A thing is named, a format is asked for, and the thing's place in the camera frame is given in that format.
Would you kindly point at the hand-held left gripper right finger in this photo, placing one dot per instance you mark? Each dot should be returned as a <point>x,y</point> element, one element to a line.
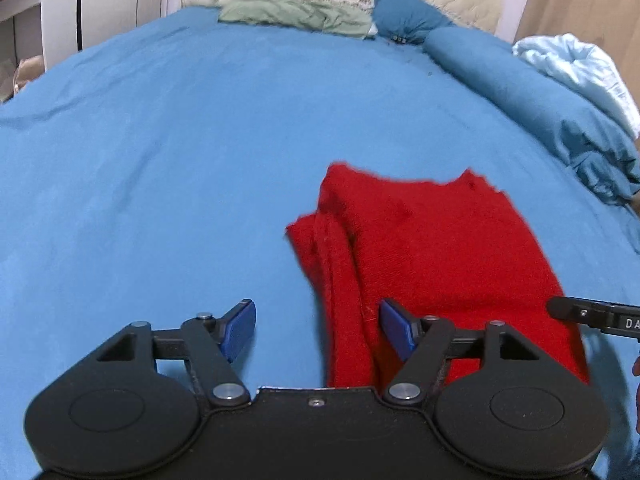
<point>397,327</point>

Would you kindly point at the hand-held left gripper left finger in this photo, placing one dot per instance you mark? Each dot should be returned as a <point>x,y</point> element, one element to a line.
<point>241,327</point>

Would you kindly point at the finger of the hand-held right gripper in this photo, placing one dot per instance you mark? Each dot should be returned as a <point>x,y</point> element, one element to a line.
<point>590,312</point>

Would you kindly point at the red knitted sweater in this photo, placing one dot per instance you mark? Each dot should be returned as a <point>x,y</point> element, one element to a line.
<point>440,270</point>

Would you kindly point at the bed with blue sheet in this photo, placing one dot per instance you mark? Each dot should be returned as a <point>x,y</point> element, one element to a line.
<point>175,160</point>

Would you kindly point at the blue duvet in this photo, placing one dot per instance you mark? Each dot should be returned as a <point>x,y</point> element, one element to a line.
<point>530,90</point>

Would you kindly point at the light blue blanket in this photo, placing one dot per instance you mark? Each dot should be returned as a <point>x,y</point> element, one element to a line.
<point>580,67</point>

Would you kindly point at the dark blue pillow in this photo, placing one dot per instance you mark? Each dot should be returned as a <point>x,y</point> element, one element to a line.
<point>405,15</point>

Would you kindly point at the green pillow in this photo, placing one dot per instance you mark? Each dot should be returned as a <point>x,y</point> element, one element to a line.
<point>295,15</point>

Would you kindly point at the beige canvas bag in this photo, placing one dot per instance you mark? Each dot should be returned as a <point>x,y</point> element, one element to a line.
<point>27,75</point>

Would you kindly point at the white desk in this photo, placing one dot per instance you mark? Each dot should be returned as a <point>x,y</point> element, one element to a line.
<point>35,15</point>

